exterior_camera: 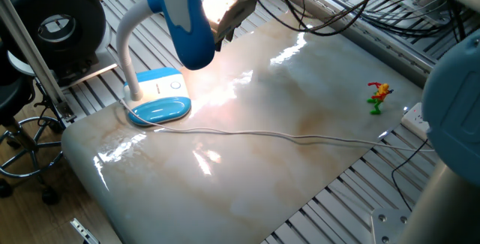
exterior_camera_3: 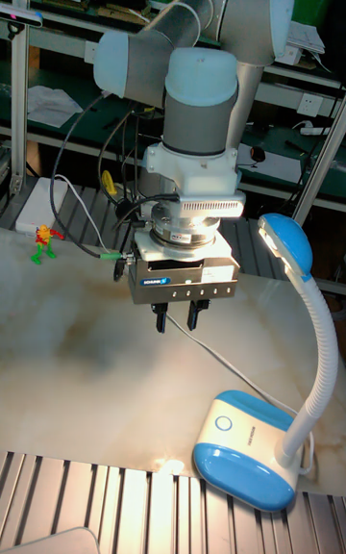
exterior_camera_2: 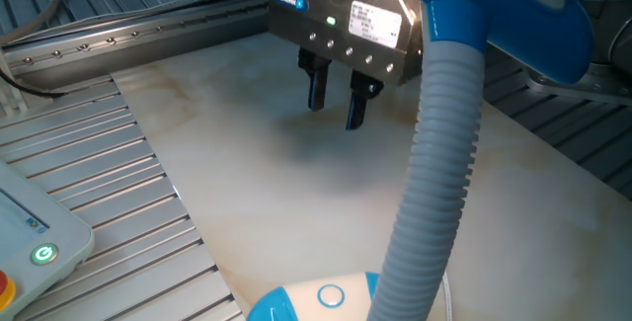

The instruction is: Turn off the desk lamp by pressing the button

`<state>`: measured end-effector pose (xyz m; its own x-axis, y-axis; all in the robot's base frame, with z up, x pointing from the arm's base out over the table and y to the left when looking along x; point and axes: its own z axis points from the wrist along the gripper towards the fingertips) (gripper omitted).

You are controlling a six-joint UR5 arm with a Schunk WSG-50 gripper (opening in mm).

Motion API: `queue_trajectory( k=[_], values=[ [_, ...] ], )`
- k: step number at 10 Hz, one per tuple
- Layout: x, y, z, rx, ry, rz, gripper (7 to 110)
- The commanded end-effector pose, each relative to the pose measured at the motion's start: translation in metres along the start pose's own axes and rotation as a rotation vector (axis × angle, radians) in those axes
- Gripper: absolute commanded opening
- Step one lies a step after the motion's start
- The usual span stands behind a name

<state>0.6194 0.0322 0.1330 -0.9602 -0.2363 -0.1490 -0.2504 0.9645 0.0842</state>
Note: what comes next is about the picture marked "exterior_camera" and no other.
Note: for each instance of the silver Schunk gripper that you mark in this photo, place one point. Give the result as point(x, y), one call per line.
point(230, 7)

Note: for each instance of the blue white desk lamp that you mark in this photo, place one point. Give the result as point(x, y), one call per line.
point(161, 90)

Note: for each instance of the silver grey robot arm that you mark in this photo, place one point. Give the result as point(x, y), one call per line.
point(453, 105)

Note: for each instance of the marble pattern board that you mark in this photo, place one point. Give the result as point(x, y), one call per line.
point(243, 142)

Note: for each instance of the colourful toy figure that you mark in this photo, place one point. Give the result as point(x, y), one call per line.
point(379, 95)

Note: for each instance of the black round blower fan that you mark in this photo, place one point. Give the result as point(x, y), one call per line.
point(56, 30)

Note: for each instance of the white power strip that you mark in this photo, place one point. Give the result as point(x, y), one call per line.
point(414, 120)

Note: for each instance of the silver base mounting plate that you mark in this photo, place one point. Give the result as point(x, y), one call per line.
point(390, 225)

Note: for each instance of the slanted aluminium post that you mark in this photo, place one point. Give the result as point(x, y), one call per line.
point(33, 56)

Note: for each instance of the small metal bracket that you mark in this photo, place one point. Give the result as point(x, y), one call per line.
point(84, 232)

